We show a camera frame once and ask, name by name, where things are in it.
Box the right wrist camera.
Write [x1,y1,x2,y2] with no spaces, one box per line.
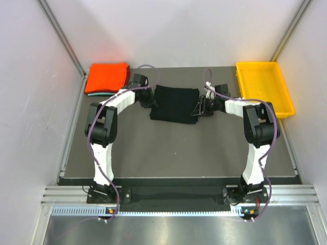
[205,81,230,99]

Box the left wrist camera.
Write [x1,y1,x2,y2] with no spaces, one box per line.
[128,73,149,88]

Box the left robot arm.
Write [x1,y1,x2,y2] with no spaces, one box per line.
[85,74,156,204]

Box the black t-shirt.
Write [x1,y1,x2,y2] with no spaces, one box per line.
[150,85,199,125]

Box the yellow plastic tray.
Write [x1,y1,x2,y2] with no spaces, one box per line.
[236,62,295,119]

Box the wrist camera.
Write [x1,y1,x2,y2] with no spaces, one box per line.
[205,81,230,99]
[128,73,149,88]

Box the right aluminium frame post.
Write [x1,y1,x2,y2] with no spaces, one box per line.
[270,0,313,62]

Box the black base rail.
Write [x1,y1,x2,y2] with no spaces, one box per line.
[87,186,268,211]

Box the grey slotted cable duct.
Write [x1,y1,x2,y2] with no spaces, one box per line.
[51,206,254,217]

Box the aluminium frame post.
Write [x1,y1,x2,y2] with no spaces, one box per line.
[270,0,313,62]
[36,0,86,77]

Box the red folded t-shirt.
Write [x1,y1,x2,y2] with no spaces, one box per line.
[124,65,130,86]

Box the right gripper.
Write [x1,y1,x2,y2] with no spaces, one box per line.
[192,95,220,117]

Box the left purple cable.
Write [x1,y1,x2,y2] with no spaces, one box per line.
[86,64,161,223]

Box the teal folded t-shirt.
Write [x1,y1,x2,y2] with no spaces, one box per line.
[87,92,115,97]

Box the left aluminium frame post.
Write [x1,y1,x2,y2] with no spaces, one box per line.
[36,0,86,77]

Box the orange folded t-shirt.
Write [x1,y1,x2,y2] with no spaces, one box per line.
[84,62,128,94]

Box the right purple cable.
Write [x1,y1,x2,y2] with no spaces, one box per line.
[202,68,279,223]

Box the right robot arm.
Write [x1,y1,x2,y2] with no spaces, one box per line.
[192,82,280,206]

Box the purple cable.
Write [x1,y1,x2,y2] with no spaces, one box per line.
[86,64,161,223]
[202,68,279,223]

